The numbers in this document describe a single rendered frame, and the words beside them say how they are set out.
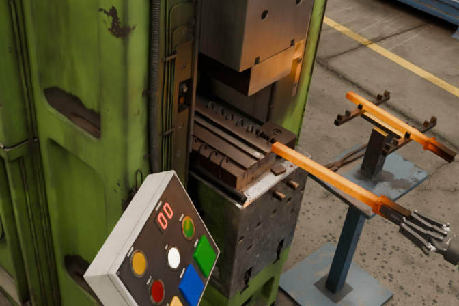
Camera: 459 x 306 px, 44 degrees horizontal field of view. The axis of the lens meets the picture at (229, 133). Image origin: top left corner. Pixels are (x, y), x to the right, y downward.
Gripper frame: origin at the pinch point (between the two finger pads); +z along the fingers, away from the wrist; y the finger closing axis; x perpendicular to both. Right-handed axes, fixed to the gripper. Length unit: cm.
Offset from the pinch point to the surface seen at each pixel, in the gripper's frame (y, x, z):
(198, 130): -6, -8, 67
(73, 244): -40, -60, 94
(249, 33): -16, 40, 44
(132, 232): -63, 13, 33
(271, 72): -3, 24, 44
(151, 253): -62, 8, 29
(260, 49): -10, 34, 44
